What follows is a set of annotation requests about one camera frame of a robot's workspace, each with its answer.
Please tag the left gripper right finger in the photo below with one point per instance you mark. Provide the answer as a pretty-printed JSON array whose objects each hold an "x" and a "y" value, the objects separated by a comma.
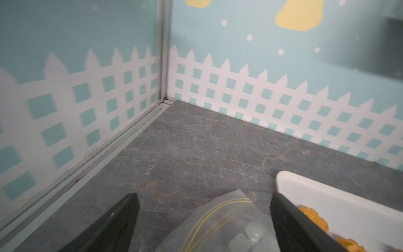
[{"x": 295, "y": 232}]

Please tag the ziploc bag with cookies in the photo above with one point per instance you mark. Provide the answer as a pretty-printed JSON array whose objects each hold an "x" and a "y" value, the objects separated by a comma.
[{"x": 229, "y": 223}]

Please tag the pile of poured cookies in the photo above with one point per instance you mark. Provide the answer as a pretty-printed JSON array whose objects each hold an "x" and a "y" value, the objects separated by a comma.
[{"x": 349, "y": 244}]

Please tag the white plastic tray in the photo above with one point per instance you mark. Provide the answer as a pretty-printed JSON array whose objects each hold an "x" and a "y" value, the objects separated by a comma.
[{"x": 376, "y": 227}]

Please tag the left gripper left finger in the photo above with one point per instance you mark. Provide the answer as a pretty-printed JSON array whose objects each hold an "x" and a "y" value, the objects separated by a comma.
[{"x": 112, "y": 232}]

